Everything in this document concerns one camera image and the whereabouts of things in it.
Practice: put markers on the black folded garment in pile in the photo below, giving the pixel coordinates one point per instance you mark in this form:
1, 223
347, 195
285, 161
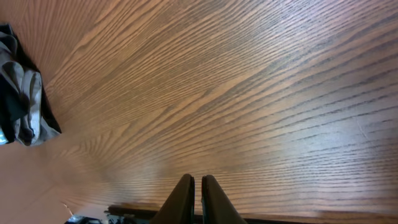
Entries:
9, 102

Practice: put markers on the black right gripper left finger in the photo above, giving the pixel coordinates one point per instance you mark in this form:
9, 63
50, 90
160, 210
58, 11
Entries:
179, 206

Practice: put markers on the grey folded garment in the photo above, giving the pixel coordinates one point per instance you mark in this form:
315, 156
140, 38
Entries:
28, 109

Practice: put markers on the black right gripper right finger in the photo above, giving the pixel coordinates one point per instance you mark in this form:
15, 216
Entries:
216, 206

